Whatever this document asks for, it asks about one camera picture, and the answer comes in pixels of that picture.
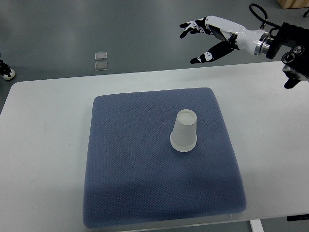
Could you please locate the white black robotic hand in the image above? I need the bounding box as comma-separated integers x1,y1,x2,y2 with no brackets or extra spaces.
180,16,270,64

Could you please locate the white paper cup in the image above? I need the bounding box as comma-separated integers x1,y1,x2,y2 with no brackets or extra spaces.
171,143,196,153
170,109,197,147

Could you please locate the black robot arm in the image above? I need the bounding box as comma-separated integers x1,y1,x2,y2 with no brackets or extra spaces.
259,23,309,89

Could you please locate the wooden box corner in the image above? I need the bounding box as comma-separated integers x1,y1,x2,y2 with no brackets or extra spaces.
276,0,309,9

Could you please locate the black tripod foot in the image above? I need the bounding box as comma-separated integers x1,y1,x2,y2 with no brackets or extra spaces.
302,9,309,17

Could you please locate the white paper cup on mat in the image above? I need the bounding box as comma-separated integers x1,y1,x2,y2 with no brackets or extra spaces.
171,143,196,153

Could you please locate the upper metal floor plate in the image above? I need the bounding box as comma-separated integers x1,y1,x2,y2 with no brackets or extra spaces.
95,52,107,61

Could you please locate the black table control panel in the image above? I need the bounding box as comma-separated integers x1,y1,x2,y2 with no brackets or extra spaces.
286,214,309,222

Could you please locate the blue textured cushion mat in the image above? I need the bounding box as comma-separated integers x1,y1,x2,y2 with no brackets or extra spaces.
83,87,246,228

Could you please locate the white table leg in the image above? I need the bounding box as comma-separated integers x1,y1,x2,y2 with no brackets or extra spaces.
250,219,264,232

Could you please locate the black white sneaker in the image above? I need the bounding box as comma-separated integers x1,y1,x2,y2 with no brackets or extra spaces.
0,59,15,81

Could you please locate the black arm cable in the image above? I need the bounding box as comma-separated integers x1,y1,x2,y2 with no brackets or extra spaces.
249,3,281,30

